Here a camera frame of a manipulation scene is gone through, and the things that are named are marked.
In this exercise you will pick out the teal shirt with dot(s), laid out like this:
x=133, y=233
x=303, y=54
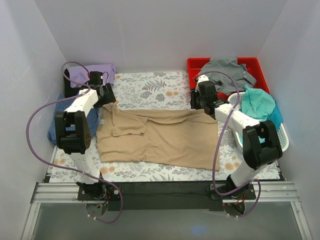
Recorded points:
x=258, y=104

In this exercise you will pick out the floral table cloth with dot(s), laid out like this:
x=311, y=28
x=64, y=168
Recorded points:
x=161, y=90

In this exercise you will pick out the grey shirt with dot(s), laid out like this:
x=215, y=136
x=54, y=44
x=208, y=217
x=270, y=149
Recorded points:
x=230, y=66

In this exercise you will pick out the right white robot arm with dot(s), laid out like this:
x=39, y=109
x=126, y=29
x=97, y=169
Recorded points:
x=260, y=142

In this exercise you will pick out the white plastic basket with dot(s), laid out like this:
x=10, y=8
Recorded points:
x=282, y=134

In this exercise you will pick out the folded purple shirt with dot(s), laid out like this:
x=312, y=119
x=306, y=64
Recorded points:
x=80, y=76

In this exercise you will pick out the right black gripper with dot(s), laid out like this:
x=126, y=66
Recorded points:
x=197, y=102

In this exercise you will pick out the folded black garment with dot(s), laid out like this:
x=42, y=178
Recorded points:
x=68, y=90

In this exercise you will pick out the folded blue checked shirt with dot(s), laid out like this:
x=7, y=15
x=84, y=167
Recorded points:
x=92, y=116

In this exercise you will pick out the red plastic bin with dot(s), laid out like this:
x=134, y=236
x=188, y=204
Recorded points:
x=194, y=66

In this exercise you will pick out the tan t shirt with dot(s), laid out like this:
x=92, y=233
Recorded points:
x=182, y=138

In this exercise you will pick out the black base bar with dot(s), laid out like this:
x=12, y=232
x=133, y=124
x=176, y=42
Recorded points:
x=177, y=195

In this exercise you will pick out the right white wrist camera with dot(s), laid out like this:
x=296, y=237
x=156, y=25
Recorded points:
x=201, y=78

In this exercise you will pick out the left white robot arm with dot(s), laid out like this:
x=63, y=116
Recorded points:
x=73, y=133

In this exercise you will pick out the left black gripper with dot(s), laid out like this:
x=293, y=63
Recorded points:
x=108, y=94

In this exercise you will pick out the aluminium rail frame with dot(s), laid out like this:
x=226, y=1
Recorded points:
x=57, y=214

